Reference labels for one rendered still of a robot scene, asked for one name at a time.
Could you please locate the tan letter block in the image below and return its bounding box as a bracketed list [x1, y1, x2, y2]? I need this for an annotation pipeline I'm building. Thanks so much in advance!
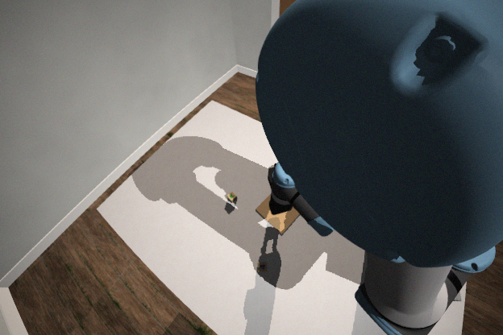
[258, 262, 267, 272]
[227, 192, 237, 203]

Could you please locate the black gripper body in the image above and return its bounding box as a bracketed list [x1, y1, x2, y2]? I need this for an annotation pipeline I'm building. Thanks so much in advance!
[268, 163, 293, 215]

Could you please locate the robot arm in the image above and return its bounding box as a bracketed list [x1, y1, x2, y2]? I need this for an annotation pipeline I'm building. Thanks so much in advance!
[256, 0, 503, 335]

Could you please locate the tan flat mat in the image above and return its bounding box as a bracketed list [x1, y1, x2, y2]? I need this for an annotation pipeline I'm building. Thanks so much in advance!
[256, 194, 299, 234]

